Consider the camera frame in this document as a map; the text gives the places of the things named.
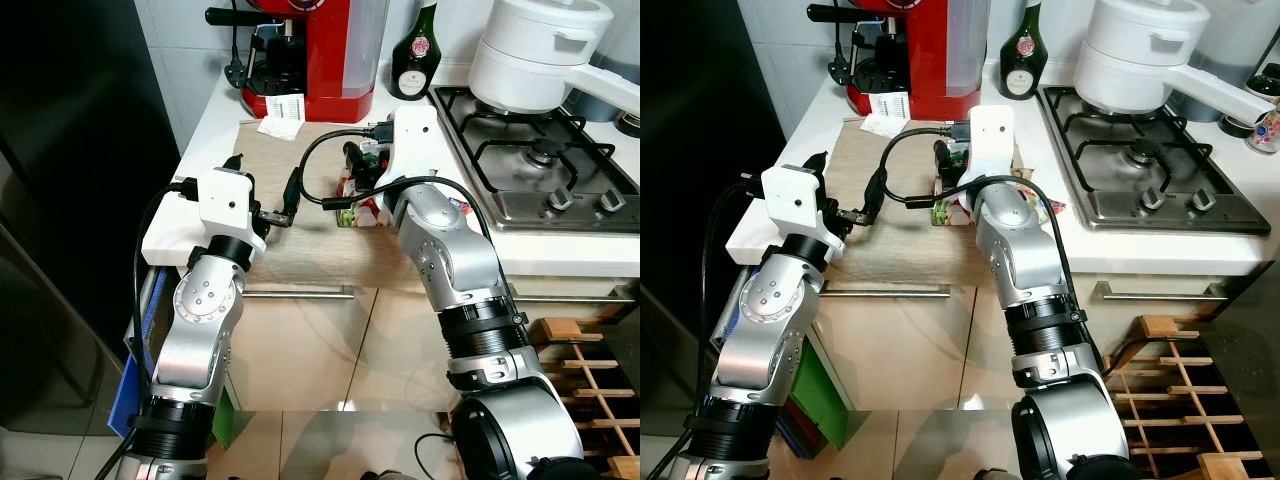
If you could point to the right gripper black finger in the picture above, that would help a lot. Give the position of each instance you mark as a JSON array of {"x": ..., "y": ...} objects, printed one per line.
[
  {"x": 941, "y": 160},
  {"x": 353, "y": 162}
]

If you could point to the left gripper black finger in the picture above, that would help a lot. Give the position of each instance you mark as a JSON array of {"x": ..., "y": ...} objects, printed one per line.
[
  {"x": 873, "y": 195},
  {"x": 235, "y": 164},
  {"x": 812, "y": 162},
  {"x": 293, "y": 195}
]

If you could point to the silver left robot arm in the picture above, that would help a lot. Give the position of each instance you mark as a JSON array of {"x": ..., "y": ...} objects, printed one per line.
[
  {"x": 200, "y": 330},
  {"x": 765, "y": 330}
]

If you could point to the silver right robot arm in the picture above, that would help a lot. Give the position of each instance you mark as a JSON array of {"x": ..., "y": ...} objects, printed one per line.
[
  {"x": 1030, "y": 260},
  {"x": 450, "y": 260}
]

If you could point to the grey fridge door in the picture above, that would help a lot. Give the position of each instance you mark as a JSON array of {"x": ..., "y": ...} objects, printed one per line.
[{"x": 1240, "y": 380}]

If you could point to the beige counter mat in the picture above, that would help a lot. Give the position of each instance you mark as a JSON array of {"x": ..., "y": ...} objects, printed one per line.
[
  {"x": 900, "y": 250},
  {"x": 290, "y": 250}
]

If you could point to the colourful snack packets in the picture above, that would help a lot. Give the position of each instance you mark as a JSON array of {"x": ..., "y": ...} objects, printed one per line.
[
  {"x": 360, "y": 210},
  {"x": 945, "y": 212}
]

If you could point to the white paper label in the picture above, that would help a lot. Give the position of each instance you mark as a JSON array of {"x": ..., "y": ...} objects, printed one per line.
[
  {"x": 280, "y": 125},
  {"x": 885, "y": 122}
]

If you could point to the dark green wine bottle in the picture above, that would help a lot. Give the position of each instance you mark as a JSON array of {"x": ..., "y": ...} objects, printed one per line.
[
  {"x": 1022, "y": 60},
  {"x": 417, "y": 60}
]

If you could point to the red coffee machine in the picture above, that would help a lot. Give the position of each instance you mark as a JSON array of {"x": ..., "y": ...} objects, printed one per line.
[
  {"x": 940, "y": 50},
  {"x": 340, "y": 50}
]

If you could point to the cream kitchen cabinet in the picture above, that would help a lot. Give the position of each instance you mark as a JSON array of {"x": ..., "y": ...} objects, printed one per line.
[
  {"x": 920, "y": 340},
  {"x": 320, "y": 350}
]

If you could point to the white cooking pot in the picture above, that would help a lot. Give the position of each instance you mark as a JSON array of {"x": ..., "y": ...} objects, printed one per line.
[
  {"x": 530, "y": 60},
  {"x": 1130, "y": 60}
]

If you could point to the steel gas hob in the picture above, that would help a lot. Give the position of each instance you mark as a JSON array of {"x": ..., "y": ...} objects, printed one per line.
[
  {"x": 560, "y": 180},
  {"x": 1150, "y": 180}
]

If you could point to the green cutting board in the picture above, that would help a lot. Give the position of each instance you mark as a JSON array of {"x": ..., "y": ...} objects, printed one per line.
[
  {"x": 825, "y": 400},
  {"x": 224, "y": 420}
]

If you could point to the grey translucent container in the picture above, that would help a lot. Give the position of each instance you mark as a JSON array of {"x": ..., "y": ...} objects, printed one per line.
[
  {"x": 1240, "y": 45},
  {"x": 620, "y": 35}
]

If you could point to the blue cutting board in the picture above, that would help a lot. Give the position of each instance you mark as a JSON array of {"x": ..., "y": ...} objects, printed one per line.
[{"x": 125, "y": 400}]

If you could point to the wooden slatted rack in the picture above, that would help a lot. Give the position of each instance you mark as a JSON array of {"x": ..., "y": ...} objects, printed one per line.
[
  {"x": 580, "y": 365},
  {"x": 1190, "y": 390}
]

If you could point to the floral patterned cup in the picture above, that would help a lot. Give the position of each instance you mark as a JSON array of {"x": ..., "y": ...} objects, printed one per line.
[{"x": 1265, "y": 130}]

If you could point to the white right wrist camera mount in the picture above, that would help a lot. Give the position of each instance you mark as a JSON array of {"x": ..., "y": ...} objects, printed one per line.
[
  {"x": 415, "y": 140},
  {"x": 995, "y": 140}
]

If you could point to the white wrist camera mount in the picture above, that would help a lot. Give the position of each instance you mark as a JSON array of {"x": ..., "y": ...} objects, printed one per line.
[
  {"x": 995, "y": 140},
  {"x": 225, "y": 200},
  {"x": 795, "y": 200},
  {"x": 415, "y": 140}
]

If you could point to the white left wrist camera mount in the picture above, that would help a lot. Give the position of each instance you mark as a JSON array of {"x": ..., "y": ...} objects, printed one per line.
[
  {"x": 795, "y": 200},
  {"x": 225, "y": 200}
]

